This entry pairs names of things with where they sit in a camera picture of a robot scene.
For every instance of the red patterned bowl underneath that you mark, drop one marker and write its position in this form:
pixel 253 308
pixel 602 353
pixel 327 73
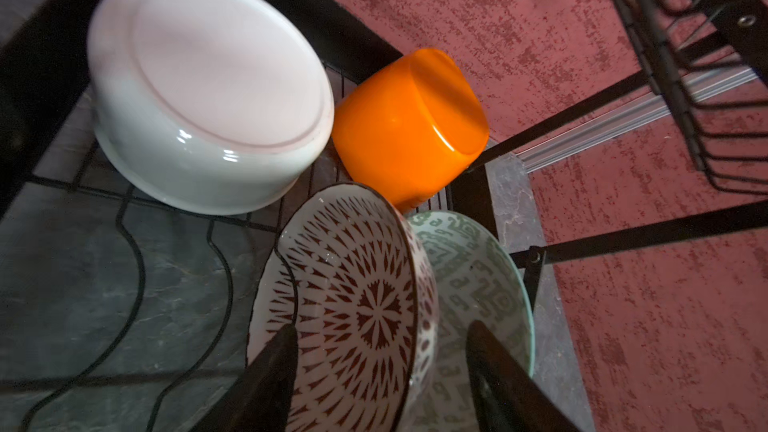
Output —
pixel 350 274

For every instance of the white pink bowl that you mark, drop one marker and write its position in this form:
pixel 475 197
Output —
pixel 214 107

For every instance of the green patterned ceramic bowl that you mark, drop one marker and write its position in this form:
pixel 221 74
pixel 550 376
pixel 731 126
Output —
pixel 476 280

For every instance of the black wire dish rack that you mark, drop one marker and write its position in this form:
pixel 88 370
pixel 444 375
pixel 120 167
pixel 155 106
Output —
pixel 119 313

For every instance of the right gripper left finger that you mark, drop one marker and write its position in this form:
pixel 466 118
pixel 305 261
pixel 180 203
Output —
pixel 260 398

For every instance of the orange plastic bowl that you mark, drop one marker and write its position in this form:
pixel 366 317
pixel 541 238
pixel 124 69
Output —
pixel 410 129

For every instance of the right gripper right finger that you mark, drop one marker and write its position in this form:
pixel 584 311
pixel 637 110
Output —
pixel 505 397

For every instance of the right corner aluminium profile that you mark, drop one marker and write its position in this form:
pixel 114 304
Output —
pixel 628 117

